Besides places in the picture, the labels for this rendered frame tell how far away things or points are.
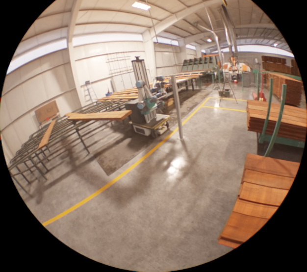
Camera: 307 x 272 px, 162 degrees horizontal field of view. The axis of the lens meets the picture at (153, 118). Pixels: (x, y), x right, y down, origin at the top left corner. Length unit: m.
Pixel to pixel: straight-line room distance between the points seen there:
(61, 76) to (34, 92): 2.34
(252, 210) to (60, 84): 9.33
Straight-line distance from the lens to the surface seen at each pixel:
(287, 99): 5.81
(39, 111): 8.73
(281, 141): 2.15
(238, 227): 0.98
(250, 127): 1.93
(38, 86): 9.04
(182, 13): 10.61
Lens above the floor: 1.39
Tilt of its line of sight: 23 degrees down
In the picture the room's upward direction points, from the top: 13 degrees counter-clockwise
